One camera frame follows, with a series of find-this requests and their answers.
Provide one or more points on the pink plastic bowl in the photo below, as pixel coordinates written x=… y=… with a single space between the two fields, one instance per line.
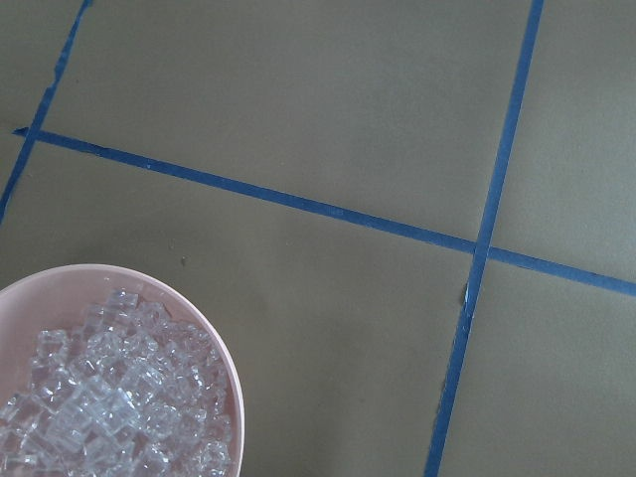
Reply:
x=57 y=298

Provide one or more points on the clear ice cubes pile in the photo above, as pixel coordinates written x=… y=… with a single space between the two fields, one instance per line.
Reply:
x=129 y=392

